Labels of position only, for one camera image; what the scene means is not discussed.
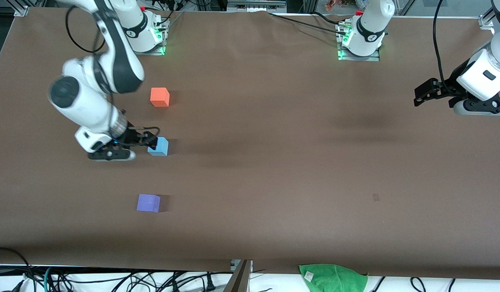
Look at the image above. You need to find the purple foam block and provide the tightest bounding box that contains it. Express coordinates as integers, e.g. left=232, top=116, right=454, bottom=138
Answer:
left=137, top=194, right=161, bottom=213

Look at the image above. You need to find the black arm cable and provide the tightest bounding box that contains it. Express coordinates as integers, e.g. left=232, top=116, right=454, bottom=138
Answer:
left=65, top=6, right=112, bottom=54
left=433, top=0, right=454, bottom=93

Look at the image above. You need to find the green cloth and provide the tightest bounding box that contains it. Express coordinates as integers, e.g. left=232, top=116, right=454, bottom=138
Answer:
left=299, top=264, right=369, bottom=292

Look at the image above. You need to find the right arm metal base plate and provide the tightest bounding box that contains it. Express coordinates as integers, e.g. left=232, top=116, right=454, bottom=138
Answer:
left=134, top=18, right=166, bottom=56

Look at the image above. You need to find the thick black looping cable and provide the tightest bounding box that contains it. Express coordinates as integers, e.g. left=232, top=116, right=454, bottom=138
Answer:
left=0, top=247, right=33, bottom=286

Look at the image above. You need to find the short black table cable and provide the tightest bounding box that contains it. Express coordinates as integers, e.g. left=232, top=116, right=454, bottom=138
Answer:
left=311, top=11, right=350, bottom=24

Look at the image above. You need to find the blue foam block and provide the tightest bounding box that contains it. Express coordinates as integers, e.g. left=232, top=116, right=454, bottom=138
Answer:
left=148, top=137, right=169, bottom=157

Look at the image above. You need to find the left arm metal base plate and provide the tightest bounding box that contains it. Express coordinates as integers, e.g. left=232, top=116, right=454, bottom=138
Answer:
left=338, top=22, right=381, bottom=62

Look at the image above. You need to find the grey metal post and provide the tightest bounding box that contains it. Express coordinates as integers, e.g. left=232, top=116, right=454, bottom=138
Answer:
left=223, top=260, right=253, bottom=292

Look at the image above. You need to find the aluminium frame rail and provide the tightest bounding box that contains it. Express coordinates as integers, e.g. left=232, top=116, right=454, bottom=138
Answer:
left=227, top=0, right=288, bottom=13

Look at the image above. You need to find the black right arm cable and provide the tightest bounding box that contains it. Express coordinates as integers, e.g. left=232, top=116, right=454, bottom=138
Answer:
left=65, top=6, right=112, bottom=54

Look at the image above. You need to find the long black table cable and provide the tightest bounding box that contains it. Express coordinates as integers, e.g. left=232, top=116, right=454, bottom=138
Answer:
left=268, top=12, right=343, bottom=32

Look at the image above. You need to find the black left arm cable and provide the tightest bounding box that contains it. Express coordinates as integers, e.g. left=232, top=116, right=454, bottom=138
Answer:
left=433, top=0, right=454, bottom=93

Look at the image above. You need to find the orange foam block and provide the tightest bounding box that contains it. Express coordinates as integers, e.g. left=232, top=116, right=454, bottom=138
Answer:
left=150, top=87, right=170, bottom=107

